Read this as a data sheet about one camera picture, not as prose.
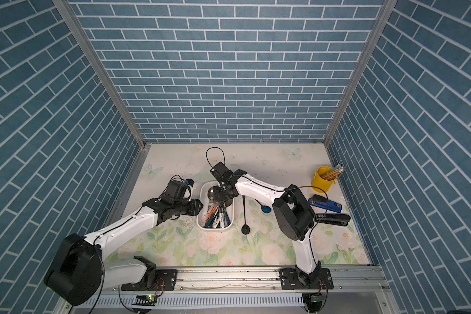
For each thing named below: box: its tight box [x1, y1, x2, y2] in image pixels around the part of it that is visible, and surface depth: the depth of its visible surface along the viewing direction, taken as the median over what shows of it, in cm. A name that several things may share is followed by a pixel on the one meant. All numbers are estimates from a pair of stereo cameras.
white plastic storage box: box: [196, 180, 235, 230], surface depth 92 cm
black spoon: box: [240, 194, 251, 235], surface depth 88 cm
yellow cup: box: [312, 166, 338, 193], surface depth 96 cm
